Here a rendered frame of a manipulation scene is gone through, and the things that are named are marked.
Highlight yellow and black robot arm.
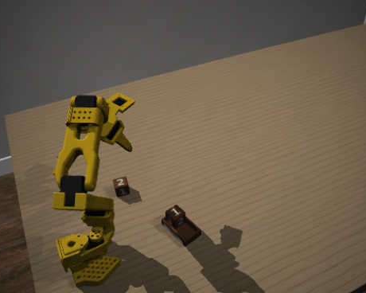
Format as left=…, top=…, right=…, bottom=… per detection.
left=53, top=96, right=120, bottom=288

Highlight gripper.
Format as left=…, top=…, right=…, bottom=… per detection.
left=100, top=92, right=135, bottom=152

